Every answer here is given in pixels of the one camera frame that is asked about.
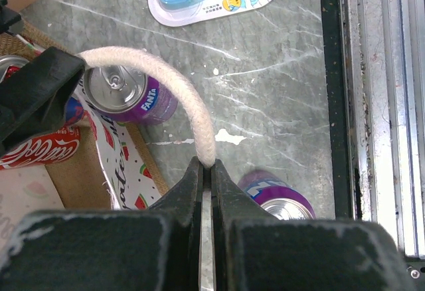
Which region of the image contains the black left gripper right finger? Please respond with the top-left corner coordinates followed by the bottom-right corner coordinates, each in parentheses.
top-left (211, 161), bottom-right (416, 290)

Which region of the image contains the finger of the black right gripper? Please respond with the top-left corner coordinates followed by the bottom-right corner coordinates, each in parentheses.
top-left (1, 47), bottom-right (86, 155)

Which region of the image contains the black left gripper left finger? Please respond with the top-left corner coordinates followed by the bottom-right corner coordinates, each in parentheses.
top-left (1, 158), bottom-right (203, 290)

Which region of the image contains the watermelon canvas bag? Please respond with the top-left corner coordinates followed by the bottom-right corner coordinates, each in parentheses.
top-left (0, 18), bottom-right (216, 248)

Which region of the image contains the blue Red Bull can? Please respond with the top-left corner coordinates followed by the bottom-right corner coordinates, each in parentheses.
top-left (64, 97), bottom-right (84, 126)

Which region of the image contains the red cola can in bag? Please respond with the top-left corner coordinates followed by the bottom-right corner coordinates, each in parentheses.
top-left (0, 54), bottom-right (82, 171)

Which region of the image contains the purple Fanta can by bag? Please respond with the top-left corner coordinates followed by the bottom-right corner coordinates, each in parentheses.
top-left (82, 66), bottom-right (178, 125)

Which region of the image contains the purple Fanta can front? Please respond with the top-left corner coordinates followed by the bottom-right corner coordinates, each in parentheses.
top-left (237, 169), bottom-right (315, 221)

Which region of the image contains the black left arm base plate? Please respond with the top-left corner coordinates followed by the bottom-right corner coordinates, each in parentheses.
top-left (404, 255), bottom-right (425, 291)

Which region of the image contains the aluminium mounting rail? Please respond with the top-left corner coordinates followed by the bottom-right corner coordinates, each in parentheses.
top-left (340, 0), bottom-right (424, 259)

